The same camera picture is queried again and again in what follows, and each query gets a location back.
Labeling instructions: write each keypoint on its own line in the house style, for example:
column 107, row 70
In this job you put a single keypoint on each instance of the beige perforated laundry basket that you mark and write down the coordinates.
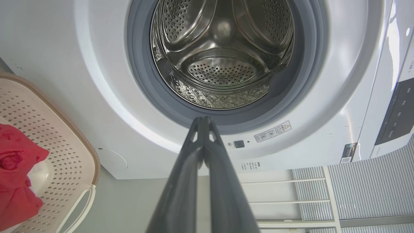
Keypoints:
column 68, row 155

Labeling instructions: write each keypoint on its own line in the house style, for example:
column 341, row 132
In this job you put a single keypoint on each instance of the black product label sticker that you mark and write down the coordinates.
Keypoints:
column 348, row 152

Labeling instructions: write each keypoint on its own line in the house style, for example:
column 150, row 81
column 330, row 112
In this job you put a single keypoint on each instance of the grey ribbed cabinet panel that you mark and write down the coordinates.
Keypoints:
column 372, row 187

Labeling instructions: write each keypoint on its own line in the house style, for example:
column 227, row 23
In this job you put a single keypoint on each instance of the red and white garment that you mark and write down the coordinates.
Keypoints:
column 16, row 181

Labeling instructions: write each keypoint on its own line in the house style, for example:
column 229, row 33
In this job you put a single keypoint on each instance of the grey rubber door gasket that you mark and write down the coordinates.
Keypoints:
column 145, row 84

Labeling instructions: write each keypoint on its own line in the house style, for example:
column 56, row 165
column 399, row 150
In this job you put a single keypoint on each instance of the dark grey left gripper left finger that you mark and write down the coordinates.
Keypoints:
column 178, row 194

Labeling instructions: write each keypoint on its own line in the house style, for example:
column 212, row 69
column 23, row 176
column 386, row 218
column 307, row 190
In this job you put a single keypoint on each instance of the white front-load washing machine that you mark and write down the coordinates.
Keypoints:
column 97, row 81

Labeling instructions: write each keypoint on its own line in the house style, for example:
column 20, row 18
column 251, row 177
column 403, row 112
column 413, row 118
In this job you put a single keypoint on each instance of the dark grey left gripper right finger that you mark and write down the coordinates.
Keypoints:
column 226, row 197

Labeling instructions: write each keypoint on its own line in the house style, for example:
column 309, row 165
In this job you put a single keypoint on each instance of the white shelf rack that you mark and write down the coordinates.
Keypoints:
column 275, row 194

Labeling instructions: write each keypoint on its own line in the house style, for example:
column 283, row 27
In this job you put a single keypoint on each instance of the white warning sticker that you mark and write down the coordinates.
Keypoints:
column 273, row 131

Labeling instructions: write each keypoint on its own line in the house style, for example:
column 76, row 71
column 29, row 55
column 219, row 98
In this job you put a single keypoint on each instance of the black square door latch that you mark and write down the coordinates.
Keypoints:
column 239, row 144

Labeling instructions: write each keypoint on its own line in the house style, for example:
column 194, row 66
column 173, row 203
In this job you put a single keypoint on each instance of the perforated steel washer drum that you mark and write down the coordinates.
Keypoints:
column 223, row 71

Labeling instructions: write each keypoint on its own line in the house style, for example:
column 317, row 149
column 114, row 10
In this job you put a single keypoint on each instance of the black washer control panel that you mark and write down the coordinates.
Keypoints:
column 397, row 113

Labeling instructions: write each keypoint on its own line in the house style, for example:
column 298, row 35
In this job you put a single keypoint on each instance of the round white filter cover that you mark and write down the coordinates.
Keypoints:
column 113, row 160

